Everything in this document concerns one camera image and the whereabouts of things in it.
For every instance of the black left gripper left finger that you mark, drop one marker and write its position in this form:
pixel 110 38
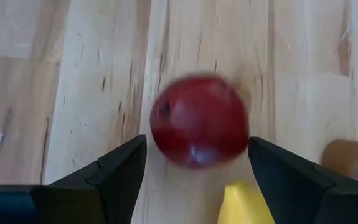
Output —
pixel 122 174

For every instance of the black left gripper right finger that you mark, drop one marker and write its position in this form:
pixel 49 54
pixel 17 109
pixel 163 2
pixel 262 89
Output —
pixel 286 183

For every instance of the dark red toy apple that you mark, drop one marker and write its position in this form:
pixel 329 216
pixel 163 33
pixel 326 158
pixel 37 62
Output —
pixel 197 121

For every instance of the brown kiwi half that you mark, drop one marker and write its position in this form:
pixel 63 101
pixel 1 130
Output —
pixel 353 161

